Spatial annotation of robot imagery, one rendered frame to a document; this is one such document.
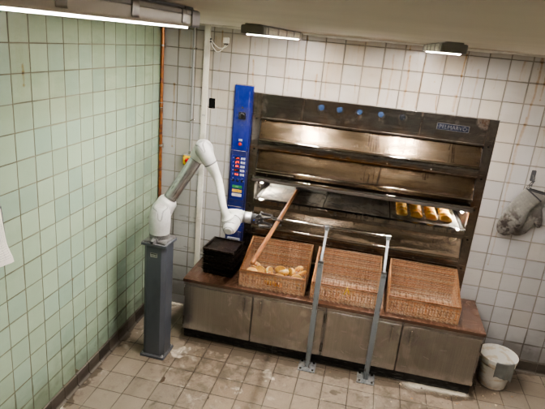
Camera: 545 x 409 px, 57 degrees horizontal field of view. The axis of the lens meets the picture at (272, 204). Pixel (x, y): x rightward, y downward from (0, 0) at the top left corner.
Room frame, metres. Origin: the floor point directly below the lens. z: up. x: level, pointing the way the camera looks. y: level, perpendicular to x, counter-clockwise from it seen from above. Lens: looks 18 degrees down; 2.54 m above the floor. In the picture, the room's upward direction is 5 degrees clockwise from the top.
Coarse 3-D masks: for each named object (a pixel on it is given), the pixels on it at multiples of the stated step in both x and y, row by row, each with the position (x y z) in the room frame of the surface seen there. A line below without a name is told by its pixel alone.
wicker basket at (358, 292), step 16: (336, 256) 4.06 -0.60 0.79; (352, 256) 4.04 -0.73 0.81; (368, 256) 4.03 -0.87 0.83; (336, 272) 4.02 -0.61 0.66; (352, 272) 4.01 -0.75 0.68; (368, 272) 3.99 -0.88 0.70; (320, 288) 3.64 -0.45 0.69; (336, 288) 3.61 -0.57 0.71; (352, 288) 3.59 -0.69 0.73; (368, 288) 3.91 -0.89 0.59; (352, 304) 3.59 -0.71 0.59; (368, 304) 3.57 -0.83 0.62
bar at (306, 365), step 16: (304, 224) 3.79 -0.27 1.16; (320, 224) 3.78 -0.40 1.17; (320, 256) 3.59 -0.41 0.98; (384, 256) 3.57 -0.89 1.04; (320, 272) 3.54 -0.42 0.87; (384, 272) 3.48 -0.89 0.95; (368, 352) 3.45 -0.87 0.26; (304, 368) 3.51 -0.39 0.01; (368, 368) 3.45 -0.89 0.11; (368, 384) 3.40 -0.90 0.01
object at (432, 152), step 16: (272, 128) 4.25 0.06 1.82; (288, 128) 4.23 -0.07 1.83; (304, 128) 4.21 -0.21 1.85; (320, 128) 4.19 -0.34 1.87; (336, 128) 4.17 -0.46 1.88; (288, 144) 4.19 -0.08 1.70; (304, 144) 4.14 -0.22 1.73; (320, 144) 4.14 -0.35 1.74; (336, 144) 4.12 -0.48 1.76; (352, 144) 4.11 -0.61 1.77; (368, 144) 4.09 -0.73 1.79; (384, 144) 4.07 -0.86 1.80; (400, 144) 4.05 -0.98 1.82; (416, 144) 4.04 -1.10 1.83; (432, 144) 4.02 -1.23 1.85; (448, 144) 4.00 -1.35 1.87; (464, 144) 3.99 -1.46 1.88; (416, 160) 3.97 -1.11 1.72; (432, 160) 3.97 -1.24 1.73; (448, 160) 3.96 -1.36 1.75; (464, 160) 3.94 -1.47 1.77
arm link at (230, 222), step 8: (208, 168) 3.64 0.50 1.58; (216, 168) 3.66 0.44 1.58; (216, 176) 3.66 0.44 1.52; (216, 184) 3.65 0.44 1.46; (224, 192) 3.63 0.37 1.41; (224, 200) 3.59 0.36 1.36; (224, 208) 3.56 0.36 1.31; (224, 216) 3.55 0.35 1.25; (232, 216) 3.56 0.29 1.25; (224, 224) 3.53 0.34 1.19; (232, 224) 3.52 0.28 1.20; (224, 232) 3.52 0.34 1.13; (232, 232) 3.50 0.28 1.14
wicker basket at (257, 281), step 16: (256, 240) 4.19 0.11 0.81; (272, 240) 4.17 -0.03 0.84; (272, 256) 4.13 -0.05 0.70; (288, 256) 4.12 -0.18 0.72; (304, 256) 4.11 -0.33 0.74; (240, 272) 3.75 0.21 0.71; (256, 272) 3.73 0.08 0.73; (272, 272) 4.04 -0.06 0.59; (256, 288) 3.73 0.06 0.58; (272, 288) 3.71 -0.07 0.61; (288, 288) 3.69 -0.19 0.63; (304, 288) 3.67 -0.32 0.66
